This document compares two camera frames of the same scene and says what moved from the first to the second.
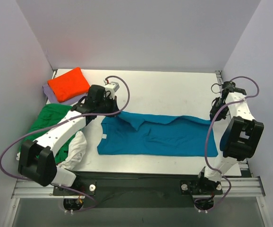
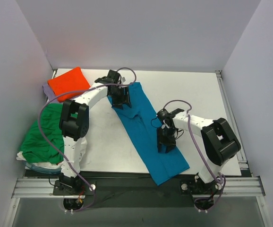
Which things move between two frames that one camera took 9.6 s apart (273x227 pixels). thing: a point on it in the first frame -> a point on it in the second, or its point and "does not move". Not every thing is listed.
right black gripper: (216, 113) -> (166, 142)
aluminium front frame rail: (232, 187) does not move
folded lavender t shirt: (68, 102) does not move
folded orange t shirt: (69, 85) does not move
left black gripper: (113, 107) -> (121, 100)
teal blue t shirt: (132, 134) -> (140, 122)
